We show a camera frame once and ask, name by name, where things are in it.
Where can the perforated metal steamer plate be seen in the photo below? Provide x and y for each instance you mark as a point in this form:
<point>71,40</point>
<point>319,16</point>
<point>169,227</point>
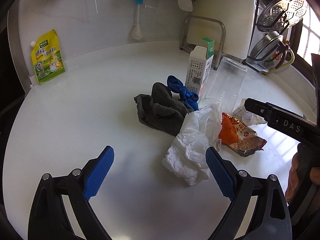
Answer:
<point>282,11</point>

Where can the white paper wrapper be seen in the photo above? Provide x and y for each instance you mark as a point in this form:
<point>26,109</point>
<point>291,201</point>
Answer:
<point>241,113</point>

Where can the yellow seasoning pouch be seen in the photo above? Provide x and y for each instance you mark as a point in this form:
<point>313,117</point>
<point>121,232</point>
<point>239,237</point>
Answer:
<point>47,57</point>

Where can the person's right hand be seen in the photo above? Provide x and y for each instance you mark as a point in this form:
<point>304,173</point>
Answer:
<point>292,182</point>

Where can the white tissue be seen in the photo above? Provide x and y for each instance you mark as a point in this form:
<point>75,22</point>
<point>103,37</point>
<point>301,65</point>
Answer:
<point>192,142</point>

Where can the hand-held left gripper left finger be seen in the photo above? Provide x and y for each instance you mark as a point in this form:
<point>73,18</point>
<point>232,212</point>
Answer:
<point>97,172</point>

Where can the white green drink carton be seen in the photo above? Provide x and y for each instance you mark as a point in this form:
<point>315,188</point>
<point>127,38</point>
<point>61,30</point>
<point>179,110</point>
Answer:
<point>196,70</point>

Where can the black dish rack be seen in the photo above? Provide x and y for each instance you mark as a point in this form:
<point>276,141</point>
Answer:
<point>298,35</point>

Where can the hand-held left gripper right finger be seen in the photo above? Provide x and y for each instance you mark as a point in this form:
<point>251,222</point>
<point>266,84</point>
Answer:
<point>220,172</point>

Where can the clear plastic cup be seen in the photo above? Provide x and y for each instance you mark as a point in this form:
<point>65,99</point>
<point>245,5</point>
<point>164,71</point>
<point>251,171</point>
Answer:
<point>228,80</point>

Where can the metal board holder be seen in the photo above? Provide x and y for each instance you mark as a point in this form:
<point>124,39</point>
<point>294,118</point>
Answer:
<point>222,33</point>

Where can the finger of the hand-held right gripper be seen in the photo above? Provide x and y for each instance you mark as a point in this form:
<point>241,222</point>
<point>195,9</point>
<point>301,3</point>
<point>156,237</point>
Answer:
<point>282,122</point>

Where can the blue white bottle brush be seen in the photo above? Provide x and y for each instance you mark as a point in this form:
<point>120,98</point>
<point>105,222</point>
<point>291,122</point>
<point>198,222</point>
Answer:
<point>137,17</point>

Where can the white cutting board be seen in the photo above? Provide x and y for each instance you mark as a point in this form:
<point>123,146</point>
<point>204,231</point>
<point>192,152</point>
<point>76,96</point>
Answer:
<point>225,2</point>

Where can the metal pot lid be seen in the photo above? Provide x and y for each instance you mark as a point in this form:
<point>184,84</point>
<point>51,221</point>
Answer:
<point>266,46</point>

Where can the orange snack wrapper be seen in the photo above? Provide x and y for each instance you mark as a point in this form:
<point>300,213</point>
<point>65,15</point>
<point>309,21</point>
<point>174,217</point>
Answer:
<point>237,135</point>

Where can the dark grey cloth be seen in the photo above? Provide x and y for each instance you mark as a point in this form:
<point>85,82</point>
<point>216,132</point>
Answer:
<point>160,110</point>

